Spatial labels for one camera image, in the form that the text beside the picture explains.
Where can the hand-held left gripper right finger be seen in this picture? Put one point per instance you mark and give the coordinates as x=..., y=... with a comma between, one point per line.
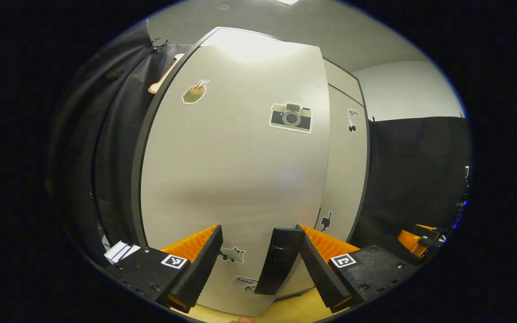
x=321, y=273

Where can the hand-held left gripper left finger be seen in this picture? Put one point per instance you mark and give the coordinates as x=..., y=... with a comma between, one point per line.
x=202, y=264

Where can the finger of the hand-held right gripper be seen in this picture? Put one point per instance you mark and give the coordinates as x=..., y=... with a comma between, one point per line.
x=409, y=242
x=429, y=231

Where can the white door with headphone sticker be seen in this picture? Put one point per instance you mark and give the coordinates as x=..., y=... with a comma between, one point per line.
x=346, y=170

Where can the white door with camera sticker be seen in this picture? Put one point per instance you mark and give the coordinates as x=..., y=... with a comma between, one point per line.
x=231, y=170

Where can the grey and white cabinet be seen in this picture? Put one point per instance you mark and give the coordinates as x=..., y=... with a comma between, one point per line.
x=138, y=179

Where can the black backdrop cloth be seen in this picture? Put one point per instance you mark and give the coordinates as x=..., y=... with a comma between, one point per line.
x=411, y=170
x=106, y=157

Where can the white striped cards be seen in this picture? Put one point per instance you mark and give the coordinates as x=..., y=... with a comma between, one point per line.
x=119, y=252

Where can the ceiling light panel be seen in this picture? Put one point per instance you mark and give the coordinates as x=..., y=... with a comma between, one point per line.
x=285, y=2

